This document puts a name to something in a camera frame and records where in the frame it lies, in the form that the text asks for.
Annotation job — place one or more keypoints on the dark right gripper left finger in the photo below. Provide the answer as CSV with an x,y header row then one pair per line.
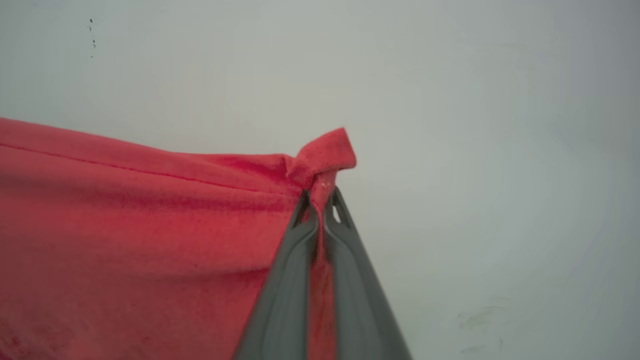
x,y
282,300

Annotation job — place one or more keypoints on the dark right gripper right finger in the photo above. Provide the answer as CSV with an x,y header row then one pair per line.
x,y
360,300

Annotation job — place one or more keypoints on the red and white garment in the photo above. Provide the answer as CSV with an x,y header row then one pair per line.
x,y
125,225

